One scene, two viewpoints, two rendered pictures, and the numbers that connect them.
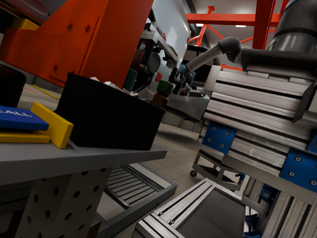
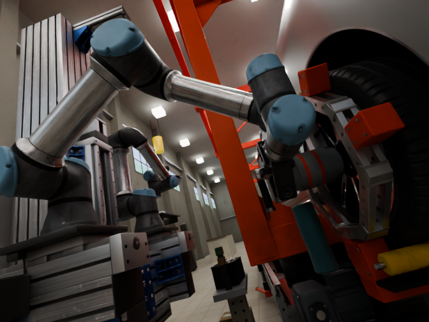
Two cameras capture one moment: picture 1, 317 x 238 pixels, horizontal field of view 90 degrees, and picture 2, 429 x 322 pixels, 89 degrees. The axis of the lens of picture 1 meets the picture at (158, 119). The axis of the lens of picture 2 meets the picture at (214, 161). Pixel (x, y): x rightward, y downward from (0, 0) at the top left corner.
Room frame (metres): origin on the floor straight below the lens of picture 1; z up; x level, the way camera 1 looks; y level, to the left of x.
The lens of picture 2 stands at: (1.71, -0.43, 0.69)
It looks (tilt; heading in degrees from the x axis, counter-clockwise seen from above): 20 degrees up; 154
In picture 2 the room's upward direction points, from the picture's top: 16 degrees counter-clockwise
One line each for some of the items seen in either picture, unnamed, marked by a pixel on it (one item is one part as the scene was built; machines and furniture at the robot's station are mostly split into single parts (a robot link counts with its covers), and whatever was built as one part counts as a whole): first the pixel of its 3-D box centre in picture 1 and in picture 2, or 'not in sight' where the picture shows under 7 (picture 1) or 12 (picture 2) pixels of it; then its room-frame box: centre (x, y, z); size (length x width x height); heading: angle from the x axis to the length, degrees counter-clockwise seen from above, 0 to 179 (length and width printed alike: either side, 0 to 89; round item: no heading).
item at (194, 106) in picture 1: (197, 100); not in sight; (5.82, -1.10, 1.49); 4.95 x 1.86 x 1.59; 151
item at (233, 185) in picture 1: (216, 172); not in sight; (1.74, -0.82, 0.17); 0.43 x 0.36 x 0.34; 25
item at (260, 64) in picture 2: (188, 76); (270, 89); (1.42, -0.12, 0.95); 0.11 x 0.08 x 0.11; 143
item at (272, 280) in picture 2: not in sight; (267, 269); (-0.54, 0.91, 0.28); 2.47 x 0.09 x 0.22; 151
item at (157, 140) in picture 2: not in sight; (158, 144); (-6.91, 1.30, 5.15); 0.46 x 0.45 x 0.71; 149
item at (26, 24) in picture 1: (35, 32); not in sight; (0.78, 0.71, 0.70); 0.14 x 0.14 x 0.05; 61
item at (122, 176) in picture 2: not in sight; (122, 173); (0.41, -0.40, 1.19); 0.15 x 0.12 x 0.55; 44
